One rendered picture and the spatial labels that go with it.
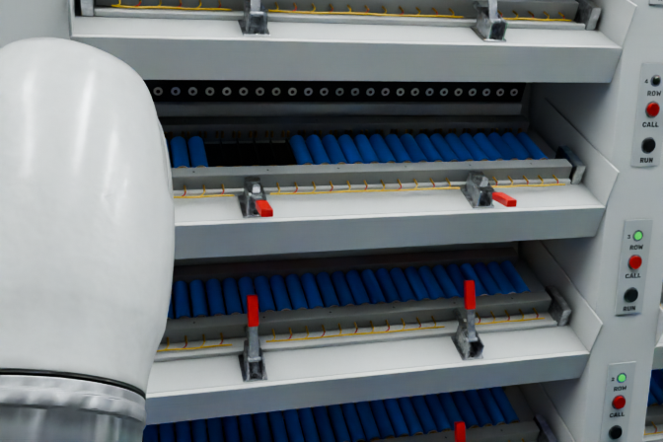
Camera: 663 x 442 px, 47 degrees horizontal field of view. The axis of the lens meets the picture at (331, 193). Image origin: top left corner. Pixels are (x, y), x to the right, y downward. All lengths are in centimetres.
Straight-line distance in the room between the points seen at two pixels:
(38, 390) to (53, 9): 53
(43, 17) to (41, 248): 50
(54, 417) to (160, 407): 60
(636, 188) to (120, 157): 77
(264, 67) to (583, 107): 42
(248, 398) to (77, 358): 61
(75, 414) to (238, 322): 63
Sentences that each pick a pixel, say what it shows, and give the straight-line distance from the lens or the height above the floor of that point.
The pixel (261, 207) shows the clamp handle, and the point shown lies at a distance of 75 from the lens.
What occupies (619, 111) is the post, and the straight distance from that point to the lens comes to 96.
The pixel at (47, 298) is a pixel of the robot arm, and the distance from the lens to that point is 29.
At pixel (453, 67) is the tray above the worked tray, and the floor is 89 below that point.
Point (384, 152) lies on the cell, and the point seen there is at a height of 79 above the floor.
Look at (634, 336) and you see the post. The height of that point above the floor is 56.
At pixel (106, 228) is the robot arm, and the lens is 30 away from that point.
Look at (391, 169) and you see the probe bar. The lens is 89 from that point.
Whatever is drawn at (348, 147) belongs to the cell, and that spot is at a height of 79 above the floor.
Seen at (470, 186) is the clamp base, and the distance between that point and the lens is 91.
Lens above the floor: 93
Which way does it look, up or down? 12 degrees down
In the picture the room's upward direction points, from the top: 1 degrees clockwise
